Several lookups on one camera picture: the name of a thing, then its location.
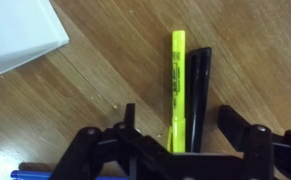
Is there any white pen holder cup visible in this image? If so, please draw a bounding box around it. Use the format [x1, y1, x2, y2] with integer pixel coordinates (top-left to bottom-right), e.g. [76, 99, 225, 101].
[0, 0, 70, 80]

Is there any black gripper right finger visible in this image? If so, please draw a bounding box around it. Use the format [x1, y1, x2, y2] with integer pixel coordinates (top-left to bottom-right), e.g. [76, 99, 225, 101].
[217, 104, 291, 180]

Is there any black pen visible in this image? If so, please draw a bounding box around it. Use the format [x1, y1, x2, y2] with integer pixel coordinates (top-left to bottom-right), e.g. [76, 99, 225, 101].
[184, 46, 213, 154]

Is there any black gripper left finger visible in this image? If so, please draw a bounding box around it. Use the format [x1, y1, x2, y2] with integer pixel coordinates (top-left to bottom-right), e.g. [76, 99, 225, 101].
[50, 102, 169, 180]

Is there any yellow highlighter pen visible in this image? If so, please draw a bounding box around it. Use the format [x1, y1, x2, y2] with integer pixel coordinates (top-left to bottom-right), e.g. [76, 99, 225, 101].
[166, 29, 187, 155]

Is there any dark blue pen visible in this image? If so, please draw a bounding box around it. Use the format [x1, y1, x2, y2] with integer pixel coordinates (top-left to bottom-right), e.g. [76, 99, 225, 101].
[10, 169, 130, 180]

